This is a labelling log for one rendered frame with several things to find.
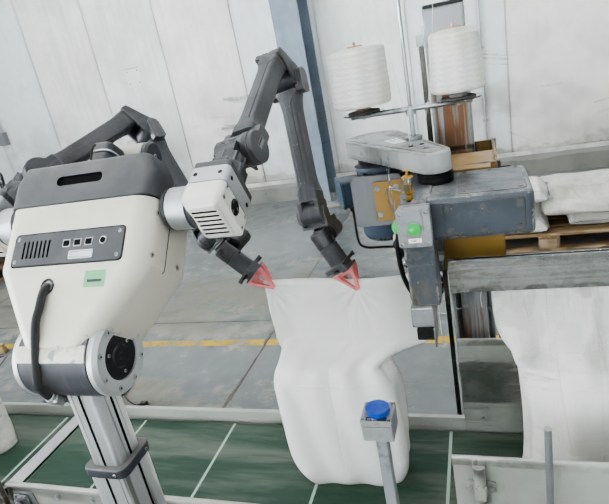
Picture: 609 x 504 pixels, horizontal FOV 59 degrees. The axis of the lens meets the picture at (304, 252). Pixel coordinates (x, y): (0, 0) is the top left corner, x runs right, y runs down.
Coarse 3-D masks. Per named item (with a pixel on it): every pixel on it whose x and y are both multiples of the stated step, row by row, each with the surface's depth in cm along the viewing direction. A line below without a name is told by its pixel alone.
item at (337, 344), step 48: (288, 288) 161; (336, 288) 155; (384, 288) 150; (288, 336) 168; (336, 336) 161; (384, 336) 156; (288, 384) 164; (336, 384) 159; (384, 384) 156; (288, 432) 171; (336, 432) 165; (336, 480) 174
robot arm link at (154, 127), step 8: (152, 120) 163; (152, 128) 162; (160, 128) 164; (152, 136) 162; (160, 136) 162; (160, 144) 164; (168, 152) 165; (168, 160) 164; (176, 168) 164; (176, 176) 162; (184, 176) 164; (176, 184) 161; (184, 184) 163; (192, 232) 162; (200, 232) 160; (200, 240) 160; (208, 240) 159; (208, 248) 163
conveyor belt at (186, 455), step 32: (64, 448) 221; (160, 448) 209; (192, 448) 205; (224, 448) 202; (256, 448) 199; (288, 448) 195; (416, 448) 183; (448, 448) 180; (480, 448) 178; (512, 448) 175; (32, 480) 205; (64, 480) 202; (160, 480) 192; (192, 480) 189; (224, 480) 186; (256, 480) 183; (288, 480) 180; (416, 480) 170; (448, 480) 168
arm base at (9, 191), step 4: (12, 180) 134; (8, 184) 133; (12, 184) 133; (16, 184) 134; (4, 188) 132; (8, 188) 131; (12, 188) 133; (16, 188) 133; (0, 192) 127; (4, 192) 127; (8, 192) 131; (12, 192) 131; (16, 192) 132; (4, 196) 127; (8, 196) 128; (12, 196) 131; (8, 200) 128; (12, 200) 129; (12, 204) 129
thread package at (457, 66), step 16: (448, 32) 133; (464, 32) 133; (432, 48) 138; (448, 48) 134; (464, 48) 134; (480, 48) 137; (432, 64) 139; (448, 64) 136; (464, 64) 135; (480, 64) 137; (432, 80) 141; (448, 80) 137; (464, 80) 136; (480, 80) 137
